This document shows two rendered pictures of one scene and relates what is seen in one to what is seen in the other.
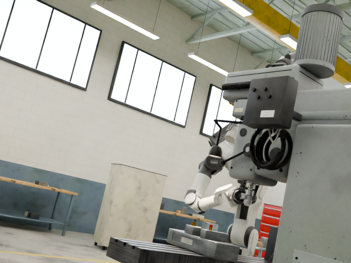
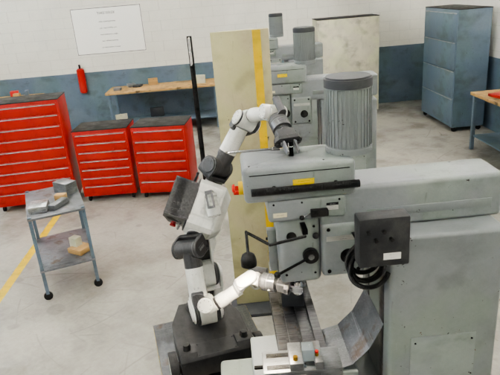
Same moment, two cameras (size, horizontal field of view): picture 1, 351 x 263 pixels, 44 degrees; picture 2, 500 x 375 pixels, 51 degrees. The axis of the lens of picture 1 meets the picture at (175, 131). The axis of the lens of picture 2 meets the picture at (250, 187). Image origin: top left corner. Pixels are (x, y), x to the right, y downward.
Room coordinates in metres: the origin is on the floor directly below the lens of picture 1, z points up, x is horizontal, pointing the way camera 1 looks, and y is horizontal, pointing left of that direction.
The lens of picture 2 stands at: (1.09, 1.39, 2.58)
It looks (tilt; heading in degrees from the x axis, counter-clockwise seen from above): 21 degrees down; 307
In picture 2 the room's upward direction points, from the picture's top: 5 degrees counter-clockwise
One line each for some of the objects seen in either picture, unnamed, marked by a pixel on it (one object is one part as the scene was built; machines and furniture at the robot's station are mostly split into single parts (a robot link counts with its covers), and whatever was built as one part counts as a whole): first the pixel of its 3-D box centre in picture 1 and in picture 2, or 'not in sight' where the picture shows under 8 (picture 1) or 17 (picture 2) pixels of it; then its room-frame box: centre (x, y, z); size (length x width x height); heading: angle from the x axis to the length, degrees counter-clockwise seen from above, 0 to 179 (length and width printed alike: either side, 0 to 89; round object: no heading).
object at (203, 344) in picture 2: not in sight; (207, 322); (3.05, -0.67, 0.59); 0.64 x 0.52 x 0.33; 141
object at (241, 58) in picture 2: not in sight; (251, 180); (3.40, -1.74, 1.15); 0.52 x 0.40 x 2.30; 38
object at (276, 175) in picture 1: (288, 154); (337, 237); (2.06, -0.56, 1.47); 0.24 x 0.19 x 0.26; 128
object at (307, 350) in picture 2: (209, 229); (307, 351); (2.07, -0.26, 1.04); 0.06 x 0.05 x 0.06; 126
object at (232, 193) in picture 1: (241, 196); (280, 284); (2.30, -0.42, 1.23); 0.13 x 0.12 x 0.10; 103
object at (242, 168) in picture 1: (257, 152); (296, 242); (2.21, -0.44, 1.47); 0.21 x 0.19 x 0.32; 128
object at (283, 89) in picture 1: (269, 103); (382, 239); (1.77, -0.36, 1.62); 0.20 x 0.09 x 0.21; 38
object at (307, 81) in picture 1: (271, 90); (295, 171); (2.20, -0.45, 1.81); 0.47 x 0.26 x 0.16; 38
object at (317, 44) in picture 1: (317, 42); (347, 113); (2.02, -0.59, 2.05); 0.20 x 0.20 x 0.32
